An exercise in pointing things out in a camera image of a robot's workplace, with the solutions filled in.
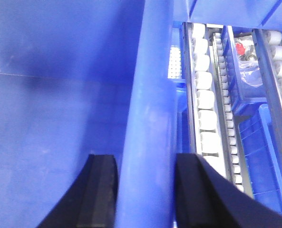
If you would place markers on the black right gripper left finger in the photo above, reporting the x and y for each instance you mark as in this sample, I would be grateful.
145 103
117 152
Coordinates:
90 202

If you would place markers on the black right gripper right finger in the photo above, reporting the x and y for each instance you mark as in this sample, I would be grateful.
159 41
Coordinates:
205 199

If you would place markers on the large blue plastic bin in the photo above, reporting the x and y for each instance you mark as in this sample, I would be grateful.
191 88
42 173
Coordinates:
80 77

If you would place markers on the empty blue bin below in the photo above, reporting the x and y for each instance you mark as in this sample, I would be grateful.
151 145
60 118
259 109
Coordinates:
262 158

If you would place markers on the blue bin with parts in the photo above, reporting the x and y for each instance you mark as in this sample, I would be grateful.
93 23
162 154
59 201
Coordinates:
246 88

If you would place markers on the small roller track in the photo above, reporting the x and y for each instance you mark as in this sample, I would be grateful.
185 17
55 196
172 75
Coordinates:
235 166

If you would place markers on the white roller track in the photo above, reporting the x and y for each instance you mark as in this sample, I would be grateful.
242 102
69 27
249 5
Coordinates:
268 46
203 115

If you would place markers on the right white roller track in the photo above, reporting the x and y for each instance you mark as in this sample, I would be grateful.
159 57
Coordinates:
268 46

